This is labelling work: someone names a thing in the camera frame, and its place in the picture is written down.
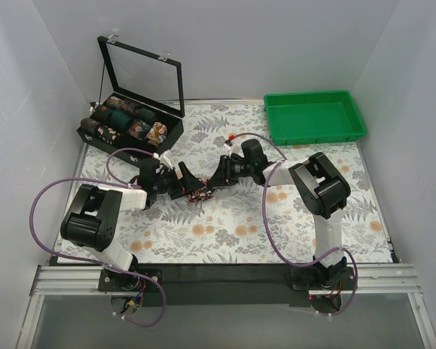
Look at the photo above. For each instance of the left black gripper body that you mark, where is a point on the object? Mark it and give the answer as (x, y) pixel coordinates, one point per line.
(179, 182)

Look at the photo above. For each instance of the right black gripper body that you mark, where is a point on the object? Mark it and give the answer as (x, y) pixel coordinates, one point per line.
(227, 170)

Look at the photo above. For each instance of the black floral necktie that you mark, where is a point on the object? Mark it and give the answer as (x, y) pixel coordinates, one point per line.
(204, 193)

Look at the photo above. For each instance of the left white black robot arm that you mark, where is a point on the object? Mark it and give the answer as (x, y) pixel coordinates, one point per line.
(91, 219)

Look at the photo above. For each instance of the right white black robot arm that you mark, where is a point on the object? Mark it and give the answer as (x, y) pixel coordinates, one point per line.
(323, 191)

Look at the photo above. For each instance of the rolled cream red tie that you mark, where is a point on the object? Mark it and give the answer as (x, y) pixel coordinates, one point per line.
(157, 134)

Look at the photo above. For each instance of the rolled navy floral tie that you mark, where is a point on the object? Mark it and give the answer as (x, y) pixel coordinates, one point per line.
(138, 129)

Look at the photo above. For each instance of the floral patterned table mat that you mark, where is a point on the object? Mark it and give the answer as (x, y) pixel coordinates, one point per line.
(229, 227)

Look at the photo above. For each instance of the rolled dark green tie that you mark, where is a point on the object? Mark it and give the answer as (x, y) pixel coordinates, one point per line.
(146, 115)

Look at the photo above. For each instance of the rolled black floral tie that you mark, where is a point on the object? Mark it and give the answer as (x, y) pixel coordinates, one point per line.
(106, 134)

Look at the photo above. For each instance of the black tie display box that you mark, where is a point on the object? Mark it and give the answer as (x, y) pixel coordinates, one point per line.
(153, 81)

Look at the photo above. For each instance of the rolled teal tie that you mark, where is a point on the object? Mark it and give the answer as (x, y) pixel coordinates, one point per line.
(120, 121)

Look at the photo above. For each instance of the rolled dark purple tie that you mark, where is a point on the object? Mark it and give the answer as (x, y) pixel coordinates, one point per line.
(89, 126)

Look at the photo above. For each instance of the rolled brown patterned tie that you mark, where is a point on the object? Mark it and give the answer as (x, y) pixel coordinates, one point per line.
(127, 106)

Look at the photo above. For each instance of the green plastic tray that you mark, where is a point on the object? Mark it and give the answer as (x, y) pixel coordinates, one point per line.
(313, 118)

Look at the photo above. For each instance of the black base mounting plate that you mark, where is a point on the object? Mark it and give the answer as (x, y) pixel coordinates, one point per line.
(227, 284)

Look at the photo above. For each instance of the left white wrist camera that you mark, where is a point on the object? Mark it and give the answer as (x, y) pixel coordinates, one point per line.
(165, 159)

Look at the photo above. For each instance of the aluminium frame rail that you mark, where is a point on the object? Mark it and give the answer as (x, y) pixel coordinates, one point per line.
(82, 280)

